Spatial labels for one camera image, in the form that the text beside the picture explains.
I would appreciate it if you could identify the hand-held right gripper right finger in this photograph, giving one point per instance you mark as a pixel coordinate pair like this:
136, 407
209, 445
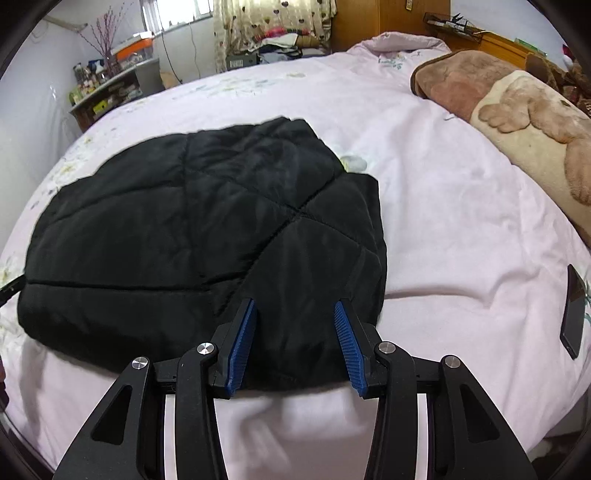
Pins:
348, 353

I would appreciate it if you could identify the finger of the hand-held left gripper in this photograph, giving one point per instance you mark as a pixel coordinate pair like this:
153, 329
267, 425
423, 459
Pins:
11, 290

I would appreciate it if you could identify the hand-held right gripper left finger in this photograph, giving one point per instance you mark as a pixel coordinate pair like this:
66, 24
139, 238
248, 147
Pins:
242, 344

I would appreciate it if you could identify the black quilted jacket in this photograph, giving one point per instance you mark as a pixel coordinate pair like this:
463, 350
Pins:
184, 230

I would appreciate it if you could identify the pile of clothes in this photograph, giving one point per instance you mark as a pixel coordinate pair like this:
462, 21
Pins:
286, 44

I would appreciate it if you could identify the pink floral bed sheet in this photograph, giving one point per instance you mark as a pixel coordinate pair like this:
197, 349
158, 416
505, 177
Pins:
461, 207

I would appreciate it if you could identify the cluttered wooden shelf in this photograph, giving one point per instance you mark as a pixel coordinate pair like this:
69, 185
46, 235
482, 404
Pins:
111, 92

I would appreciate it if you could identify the black smartphone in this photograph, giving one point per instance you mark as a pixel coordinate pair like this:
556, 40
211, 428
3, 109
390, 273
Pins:
572, 314

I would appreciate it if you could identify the bare purple branches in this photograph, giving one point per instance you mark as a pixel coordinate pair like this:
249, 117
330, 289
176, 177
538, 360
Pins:
104, 39

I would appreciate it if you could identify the orange storage box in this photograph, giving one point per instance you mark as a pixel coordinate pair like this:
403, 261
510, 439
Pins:
135, 50

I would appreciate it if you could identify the brown plush blanket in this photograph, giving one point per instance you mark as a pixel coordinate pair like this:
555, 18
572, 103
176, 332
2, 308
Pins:
531, 120

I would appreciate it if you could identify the window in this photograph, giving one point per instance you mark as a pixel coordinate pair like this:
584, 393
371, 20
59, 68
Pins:
175, 14

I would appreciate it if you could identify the wooden bedside cabinet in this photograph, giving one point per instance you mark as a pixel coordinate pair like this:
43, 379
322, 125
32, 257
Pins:
498, 46

